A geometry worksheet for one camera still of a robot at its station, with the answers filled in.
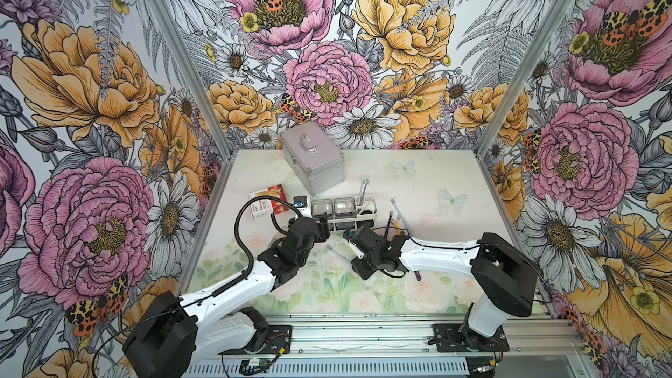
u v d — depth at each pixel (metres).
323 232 0.75
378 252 0.67
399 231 0.96
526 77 0.95
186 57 0.90
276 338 0.75
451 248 0.53
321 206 1.00
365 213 0.90
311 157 1.00
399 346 0.75
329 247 0.93
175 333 0.40
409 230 0.97
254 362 0.71
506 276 0.45
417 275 0.86
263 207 1.00
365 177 1.13
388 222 0.99
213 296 0.46
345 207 1.03
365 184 0.89
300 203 0.71
